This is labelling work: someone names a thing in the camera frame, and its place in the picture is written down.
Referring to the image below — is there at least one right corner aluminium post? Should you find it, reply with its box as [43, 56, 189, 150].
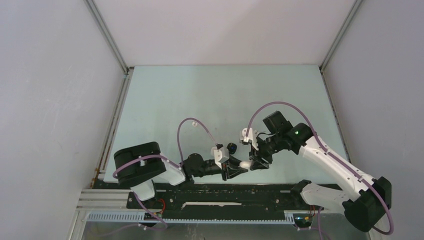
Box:
[319, 0, 365, 74]

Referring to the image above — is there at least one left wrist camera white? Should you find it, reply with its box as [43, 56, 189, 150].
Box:
[211, 146, 230, 169]

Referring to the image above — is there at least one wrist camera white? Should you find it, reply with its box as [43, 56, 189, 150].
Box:
[239, 128, 259, 151]
[211, 146, 230, 169]

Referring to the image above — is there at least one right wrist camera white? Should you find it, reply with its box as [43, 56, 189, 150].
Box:
[239, 128, 259, 151]

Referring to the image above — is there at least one white cable duct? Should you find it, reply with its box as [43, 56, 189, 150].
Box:
[86, 211, 295, 225]

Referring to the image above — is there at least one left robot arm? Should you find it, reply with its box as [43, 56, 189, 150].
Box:
[112, 141, 253, 208]

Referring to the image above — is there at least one black charging case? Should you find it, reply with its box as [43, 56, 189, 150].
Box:
[226, 142, 238, 155]

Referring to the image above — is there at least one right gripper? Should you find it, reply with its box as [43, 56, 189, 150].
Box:
[249, 132, 284, 171]

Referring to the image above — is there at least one left corner aluminium post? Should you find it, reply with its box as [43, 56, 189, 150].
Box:
[83, 0, 130, 75]

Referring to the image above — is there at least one aluminium frame rail front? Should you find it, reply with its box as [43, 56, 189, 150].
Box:
[76, 188, 379, 229]

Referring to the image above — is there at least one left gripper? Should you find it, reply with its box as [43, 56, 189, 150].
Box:
[192, 152, 248, 181]

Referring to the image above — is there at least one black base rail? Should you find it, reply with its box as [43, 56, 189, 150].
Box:
[126, 183, 320, 220]

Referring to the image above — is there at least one corner aluminium post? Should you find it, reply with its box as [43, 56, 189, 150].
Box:
[319, 0, 365, 74]
[83, 0, 130, 75]

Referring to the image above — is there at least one white oval charging case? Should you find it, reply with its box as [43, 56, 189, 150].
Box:
[239, 161, 252, 170]

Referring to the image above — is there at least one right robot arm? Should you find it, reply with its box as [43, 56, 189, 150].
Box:
[240, 111, 392, 232]

